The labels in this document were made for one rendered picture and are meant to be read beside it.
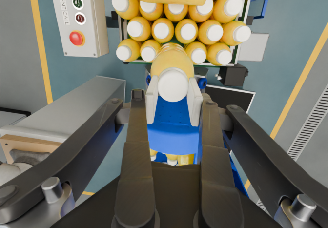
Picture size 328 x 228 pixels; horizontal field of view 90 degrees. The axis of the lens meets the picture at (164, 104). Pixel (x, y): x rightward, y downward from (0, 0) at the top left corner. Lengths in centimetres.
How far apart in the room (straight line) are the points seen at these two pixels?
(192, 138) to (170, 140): 6
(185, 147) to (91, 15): 43
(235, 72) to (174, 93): 45
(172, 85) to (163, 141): 26
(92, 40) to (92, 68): 127
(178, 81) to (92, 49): 37
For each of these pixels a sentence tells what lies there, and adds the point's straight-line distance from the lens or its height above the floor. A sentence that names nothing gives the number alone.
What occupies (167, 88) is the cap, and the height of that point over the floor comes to 139.
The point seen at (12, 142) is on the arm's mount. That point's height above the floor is 103.
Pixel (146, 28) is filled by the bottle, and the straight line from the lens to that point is 52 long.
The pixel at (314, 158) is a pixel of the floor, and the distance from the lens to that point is 269.
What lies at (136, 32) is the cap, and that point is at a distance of 49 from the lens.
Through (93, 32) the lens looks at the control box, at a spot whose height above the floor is 110.
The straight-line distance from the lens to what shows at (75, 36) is 54.
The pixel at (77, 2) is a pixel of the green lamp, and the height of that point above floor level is 111.
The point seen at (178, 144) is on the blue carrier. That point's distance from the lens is 44.
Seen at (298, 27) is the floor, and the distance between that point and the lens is 190.
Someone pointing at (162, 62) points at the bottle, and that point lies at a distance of 23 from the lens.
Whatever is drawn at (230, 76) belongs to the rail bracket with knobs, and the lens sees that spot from 63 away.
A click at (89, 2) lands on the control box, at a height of 110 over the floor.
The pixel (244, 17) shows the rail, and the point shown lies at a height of 98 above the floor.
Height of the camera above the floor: 158
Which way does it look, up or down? 65 degrees down
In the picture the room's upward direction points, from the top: 173 degrees counter-clockwise
